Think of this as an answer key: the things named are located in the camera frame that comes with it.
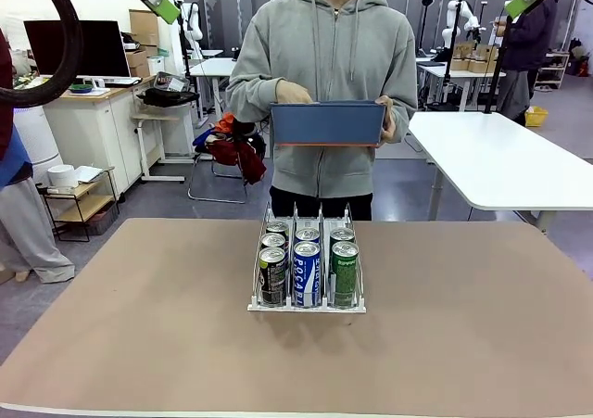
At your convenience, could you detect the black bag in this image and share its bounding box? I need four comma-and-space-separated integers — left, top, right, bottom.
136, 86, 200, 108

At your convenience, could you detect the yellow plastic basket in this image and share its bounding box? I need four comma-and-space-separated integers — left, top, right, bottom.
524, 106, 549, 128

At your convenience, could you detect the red jacket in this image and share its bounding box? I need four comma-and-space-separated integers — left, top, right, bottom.
192, 109, 269, 186

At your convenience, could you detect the person's right forearm grey sleeve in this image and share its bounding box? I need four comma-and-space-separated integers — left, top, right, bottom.
225, 77, 284, 116

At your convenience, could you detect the person in navy jacket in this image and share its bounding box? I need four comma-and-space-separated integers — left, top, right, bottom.
494, 0, 559, 122

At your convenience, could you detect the white background desk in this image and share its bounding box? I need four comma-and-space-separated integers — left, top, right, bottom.
189, 56, 240, 118

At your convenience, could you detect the person's right hand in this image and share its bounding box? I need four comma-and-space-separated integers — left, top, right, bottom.
275, 80, 314, 106

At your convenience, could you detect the white wire can dispenser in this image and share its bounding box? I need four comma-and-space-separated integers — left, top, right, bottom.
246, 200, 368, 314

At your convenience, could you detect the person in grey hoodie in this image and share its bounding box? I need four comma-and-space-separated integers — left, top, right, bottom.
225, 0, 418, 222

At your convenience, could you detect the person's left hand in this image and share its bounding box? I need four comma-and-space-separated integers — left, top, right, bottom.
373, 95, 397, 144

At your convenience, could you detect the white cylindrical air purifier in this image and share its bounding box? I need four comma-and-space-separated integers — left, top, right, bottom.
13, 105, 64, 167

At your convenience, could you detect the green beverage can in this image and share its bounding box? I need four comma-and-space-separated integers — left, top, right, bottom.
329, 226, 356, 246
330, 240, 360, 309

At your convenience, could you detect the person in grey trousers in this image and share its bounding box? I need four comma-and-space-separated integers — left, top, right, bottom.
0, 28, 75, 284

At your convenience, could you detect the black metal chair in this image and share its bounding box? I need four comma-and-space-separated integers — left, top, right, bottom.
187, 111, 268, 205

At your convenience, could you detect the small black wire shelf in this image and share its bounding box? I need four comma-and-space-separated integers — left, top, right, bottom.
35, 166, 120, 243

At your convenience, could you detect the black camera stand pole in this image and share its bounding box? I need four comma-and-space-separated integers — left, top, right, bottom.
484, 17, 513, 115

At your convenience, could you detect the thick black cable hose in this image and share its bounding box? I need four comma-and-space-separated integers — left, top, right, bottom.
0, 0, 84, 108

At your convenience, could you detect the white cabinet wooden top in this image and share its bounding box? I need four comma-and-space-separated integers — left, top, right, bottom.
41, 74, 157, 204

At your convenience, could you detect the white rolling side table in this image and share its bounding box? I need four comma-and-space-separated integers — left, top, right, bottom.
132, 111, 196, 184

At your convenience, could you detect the blue plastic bin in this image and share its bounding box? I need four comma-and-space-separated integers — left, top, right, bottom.
270, 100, 388, 148

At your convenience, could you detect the black tripod stand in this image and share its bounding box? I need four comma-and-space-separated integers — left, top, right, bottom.
443, 0, 464, 108

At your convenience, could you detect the blue white Pocari can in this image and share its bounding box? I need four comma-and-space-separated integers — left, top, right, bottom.
295, 226, 321, 246
292, 241, 322, 308

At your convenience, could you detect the person's left forearm grey sleeve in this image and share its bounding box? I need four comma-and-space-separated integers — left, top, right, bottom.
391, 83, 418, 134

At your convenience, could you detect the black computer monitor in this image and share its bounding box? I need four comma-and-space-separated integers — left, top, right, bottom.
23, 19, 132, 80

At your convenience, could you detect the white rounded table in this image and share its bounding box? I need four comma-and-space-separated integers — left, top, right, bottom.
407, 110, 593, 234

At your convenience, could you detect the large cardboard box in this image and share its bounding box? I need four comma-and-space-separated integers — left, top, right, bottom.
128, 8, 159, 47

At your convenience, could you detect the clear plastic container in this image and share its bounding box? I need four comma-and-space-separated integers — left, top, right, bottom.
155, 70, 191, 93

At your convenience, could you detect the white round roll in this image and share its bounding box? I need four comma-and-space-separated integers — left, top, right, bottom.
45, 163, 80, 190

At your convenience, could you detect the small cardboard box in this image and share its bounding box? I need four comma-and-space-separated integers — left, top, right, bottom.
124, 48, 152, 78

